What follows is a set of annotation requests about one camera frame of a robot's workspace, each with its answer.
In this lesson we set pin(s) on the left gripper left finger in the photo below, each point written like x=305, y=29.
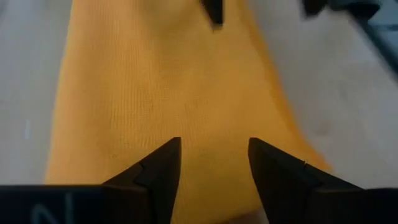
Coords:
x=161, y=174

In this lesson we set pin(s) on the orange microfiber towel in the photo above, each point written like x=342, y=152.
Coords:
x=171, y=77

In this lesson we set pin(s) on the black aluminium table frame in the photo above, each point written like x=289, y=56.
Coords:
x=382, y=34

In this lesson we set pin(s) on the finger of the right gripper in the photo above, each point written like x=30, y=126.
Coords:
x=314, y=5
x=216, y=11

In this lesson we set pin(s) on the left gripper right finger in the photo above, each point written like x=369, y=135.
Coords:
x=276, y=180

